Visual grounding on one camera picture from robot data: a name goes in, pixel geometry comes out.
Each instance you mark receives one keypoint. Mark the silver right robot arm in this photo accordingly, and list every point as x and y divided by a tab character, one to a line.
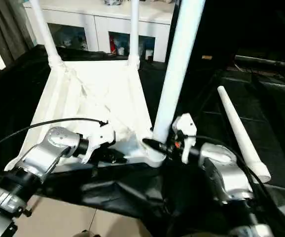
226	182

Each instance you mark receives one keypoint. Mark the black metal rail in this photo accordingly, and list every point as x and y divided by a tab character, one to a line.
268	61

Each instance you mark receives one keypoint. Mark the black work mat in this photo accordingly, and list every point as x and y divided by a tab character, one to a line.
147	202

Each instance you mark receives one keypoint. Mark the small yellow label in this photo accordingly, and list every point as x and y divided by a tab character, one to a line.
207	57

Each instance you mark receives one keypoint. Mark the white table top frame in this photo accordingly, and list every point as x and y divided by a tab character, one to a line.
98	98

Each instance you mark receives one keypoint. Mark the blue white ceramic pot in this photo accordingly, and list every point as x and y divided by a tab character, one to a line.
113	2

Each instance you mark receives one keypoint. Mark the grey curtain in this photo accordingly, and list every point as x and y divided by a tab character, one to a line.
7	27

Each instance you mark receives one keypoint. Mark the white glass-door cabinet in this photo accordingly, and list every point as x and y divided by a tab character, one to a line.
98	22

